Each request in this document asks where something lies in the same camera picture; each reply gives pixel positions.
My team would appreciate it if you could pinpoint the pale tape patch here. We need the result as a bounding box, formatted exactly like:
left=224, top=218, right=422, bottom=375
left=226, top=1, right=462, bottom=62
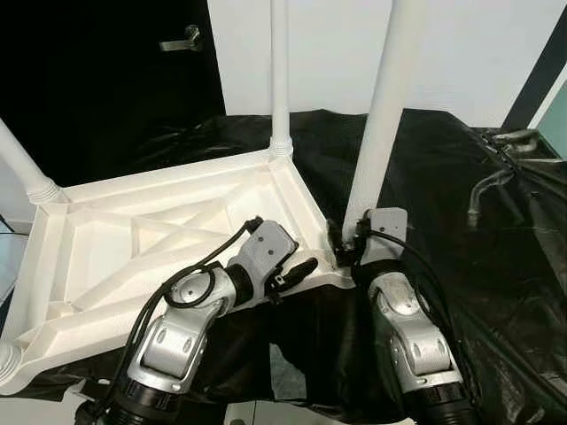
left=268, top=345, right=307, bottom=399

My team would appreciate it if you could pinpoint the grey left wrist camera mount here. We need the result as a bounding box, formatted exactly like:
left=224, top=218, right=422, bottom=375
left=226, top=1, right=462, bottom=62
left=235, top=221, right=298, bottom=298

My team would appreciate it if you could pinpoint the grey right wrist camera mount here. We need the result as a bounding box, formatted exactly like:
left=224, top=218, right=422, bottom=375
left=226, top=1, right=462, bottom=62
left=365, top=208, right=408, bottom=265

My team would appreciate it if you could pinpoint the black window frame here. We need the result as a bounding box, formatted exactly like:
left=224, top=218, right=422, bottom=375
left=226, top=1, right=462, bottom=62
left=502, top=13, right=567, bottom=129

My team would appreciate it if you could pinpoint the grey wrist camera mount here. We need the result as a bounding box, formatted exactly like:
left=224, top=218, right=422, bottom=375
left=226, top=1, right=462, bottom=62
left=235, top=221, right=298, bottom=298
left=365, top=208, right=408, bottom=265

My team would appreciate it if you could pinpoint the teal glass panel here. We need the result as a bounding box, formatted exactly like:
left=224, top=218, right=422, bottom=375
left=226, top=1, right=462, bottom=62
left=536, top=80, right=567, bottom=160

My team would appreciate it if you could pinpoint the metal door handle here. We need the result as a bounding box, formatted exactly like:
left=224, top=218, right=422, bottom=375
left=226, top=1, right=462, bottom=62
left=159, top=25, right=202, bottom=52

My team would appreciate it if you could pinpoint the black plastic cover sheet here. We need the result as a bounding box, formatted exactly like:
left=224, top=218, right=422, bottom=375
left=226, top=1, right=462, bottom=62
left=0, top=108, right=567, bottom=425

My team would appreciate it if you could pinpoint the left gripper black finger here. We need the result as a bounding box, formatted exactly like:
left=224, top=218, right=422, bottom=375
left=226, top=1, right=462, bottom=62
left=279, top=257, right=319, bottom=293

